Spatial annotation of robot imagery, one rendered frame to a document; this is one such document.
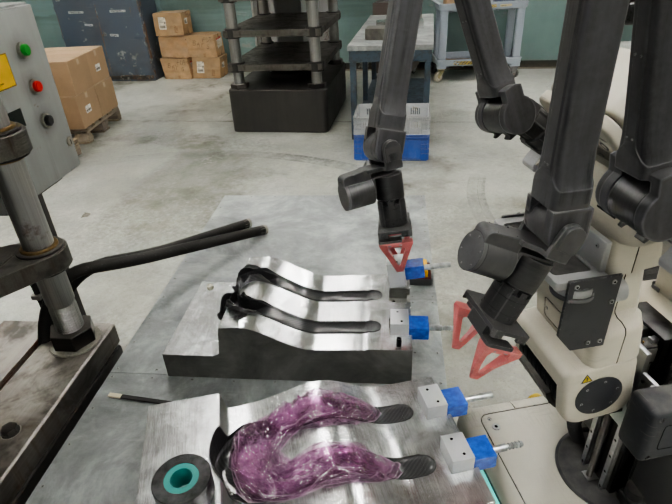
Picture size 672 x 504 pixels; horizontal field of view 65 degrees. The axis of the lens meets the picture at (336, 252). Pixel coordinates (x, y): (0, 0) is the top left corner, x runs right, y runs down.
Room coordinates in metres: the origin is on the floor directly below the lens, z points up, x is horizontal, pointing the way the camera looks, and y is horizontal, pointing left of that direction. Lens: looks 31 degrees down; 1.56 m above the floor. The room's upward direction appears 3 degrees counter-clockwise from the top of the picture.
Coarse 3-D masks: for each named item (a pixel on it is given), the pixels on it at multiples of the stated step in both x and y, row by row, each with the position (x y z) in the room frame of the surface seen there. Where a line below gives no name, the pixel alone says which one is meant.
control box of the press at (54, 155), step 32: (0, 32) 1.21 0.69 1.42; (32, 32) 1.31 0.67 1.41; (0, 64) 1.17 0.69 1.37; (32, 64) 1.27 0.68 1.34; (32, 96) 1.24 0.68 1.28; (32, 128) 1.20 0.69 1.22; (64, 128) 1.32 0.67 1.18; (32, 160) 1.16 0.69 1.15; (64, 160) 1.28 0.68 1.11; (32, 288) 1.17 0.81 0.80
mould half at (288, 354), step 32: (224, 288) 1.03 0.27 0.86; (256, 288) 0.91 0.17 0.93; (320, 288) 0.97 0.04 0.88; (352, 288) 0.97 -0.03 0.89; (384, 288) 0.95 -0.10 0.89; (192, 320) 0.91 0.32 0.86; (224, 320) 0.81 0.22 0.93; (256, 320) 0.81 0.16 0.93; (320, 320) 0.86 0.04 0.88; (352, 320) 0.85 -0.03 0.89; (384, 320) 0.84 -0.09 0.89; (192, 352) 0.81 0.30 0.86; (224, 352) 0.79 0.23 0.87; (256, 352) 0.78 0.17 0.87; (288, 352) 0.78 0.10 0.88; (320, 352) 0.77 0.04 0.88; (352, 352) 0.76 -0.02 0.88; (384, 352) 0.75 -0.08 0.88
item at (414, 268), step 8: (400, 256) 0.94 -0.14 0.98; (408, 264) 0.92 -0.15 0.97; (416, 264) 0.91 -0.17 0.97; (432, 264) 0.92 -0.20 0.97; (440, 264) 0.91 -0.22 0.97; (448, 264) 0.91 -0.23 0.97; (392, 272) 0.90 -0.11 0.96; (400, 272) 0.90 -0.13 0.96; (408, 272) 0.90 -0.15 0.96; (416, 272) 0.90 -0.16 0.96; (424, 272) 0.90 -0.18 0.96; (392, 280) 0.90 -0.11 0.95; (400, 280) 0.90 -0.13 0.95
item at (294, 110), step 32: (224, 0) 4.96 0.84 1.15; (256, 0) 4.91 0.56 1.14; (288, 0) 6.16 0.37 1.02; (224, 32) 4.97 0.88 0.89; (256, 32) 4.92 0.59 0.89; (288, 32) 4.86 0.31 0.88; (320, 32) 4.81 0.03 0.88; (256, 64) 4.93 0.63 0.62; (288, 64) 4.87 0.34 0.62; (320, 64) 4.81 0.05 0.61; (256, 96) 4.90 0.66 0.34; (288, 96) 4.84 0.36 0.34; (320, 96) 4.79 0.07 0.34; (256, 128) 4.90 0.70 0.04; (288, 128) 4.85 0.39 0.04; (320, 128) 4.79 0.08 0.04
